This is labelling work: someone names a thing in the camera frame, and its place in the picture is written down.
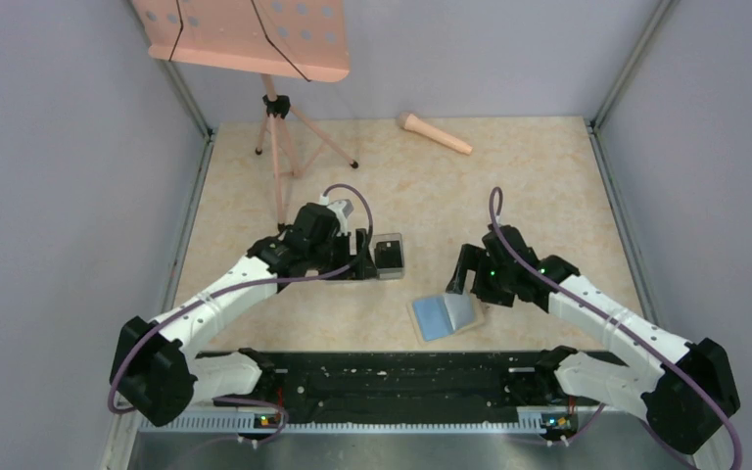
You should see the beige leather card holder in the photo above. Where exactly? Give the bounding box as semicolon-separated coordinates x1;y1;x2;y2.
407;293;485;345

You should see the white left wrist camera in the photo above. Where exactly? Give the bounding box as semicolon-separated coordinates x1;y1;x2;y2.
318;196;353;236

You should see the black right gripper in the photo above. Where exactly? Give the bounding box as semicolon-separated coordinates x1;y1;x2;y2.
447;243;515;306

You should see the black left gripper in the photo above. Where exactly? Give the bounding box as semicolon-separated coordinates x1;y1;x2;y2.
307;227;379;280

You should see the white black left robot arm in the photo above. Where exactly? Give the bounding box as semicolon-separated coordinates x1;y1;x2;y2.
110;197;372;426

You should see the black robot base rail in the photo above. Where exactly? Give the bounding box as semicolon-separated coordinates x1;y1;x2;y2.
242;348;577;425

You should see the pink music stand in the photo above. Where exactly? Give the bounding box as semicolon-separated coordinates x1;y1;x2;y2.
132;0;359;224

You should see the pink microphone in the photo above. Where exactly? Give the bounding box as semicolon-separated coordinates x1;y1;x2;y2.
396;113;473;155

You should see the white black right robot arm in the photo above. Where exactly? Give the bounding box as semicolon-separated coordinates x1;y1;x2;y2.
446;225;740;454

